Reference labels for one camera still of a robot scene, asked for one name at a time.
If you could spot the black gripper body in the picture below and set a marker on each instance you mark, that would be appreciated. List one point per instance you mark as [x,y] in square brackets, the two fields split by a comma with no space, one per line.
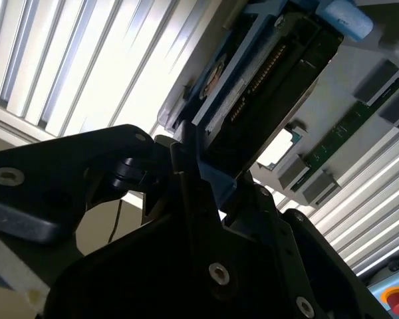
[136,282]

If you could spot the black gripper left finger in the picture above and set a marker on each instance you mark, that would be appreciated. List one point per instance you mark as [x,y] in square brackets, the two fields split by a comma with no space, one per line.
[46,186]

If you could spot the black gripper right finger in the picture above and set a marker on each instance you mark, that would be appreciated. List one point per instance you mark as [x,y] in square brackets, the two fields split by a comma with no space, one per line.
[286,239]

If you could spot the hard disk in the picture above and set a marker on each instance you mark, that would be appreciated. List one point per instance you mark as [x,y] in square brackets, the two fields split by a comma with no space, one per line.
[286,83]

